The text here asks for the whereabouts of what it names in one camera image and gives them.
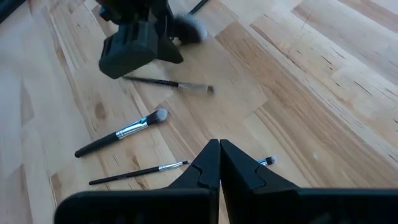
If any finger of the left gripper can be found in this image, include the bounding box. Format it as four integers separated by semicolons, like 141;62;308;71
158;34;184;65
155;0;175;35

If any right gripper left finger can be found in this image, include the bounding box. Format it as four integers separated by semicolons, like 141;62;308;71
54;139;221;224

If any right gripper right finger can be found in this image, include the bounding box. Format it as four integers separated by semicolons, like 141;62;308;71
221;139;398;224

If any large fluffy powder brush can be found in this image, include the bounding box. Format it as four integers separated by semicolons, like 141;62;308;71
172;0;210;45

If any thin black makeup brush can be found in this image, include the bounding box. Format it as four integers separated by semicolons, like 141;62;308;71
88;159;191;186

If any brown-tipped makeup brush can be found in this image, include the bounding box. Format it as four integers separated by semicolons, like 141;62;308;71
122;75;215;95

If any small silver-ferrule makeup brush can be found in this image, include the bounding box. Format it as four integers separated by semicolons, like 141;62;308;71
256;156;277;167

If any black aluminium table frame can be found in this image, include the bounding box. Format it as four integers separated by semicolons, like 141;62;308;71
0;0;27;24

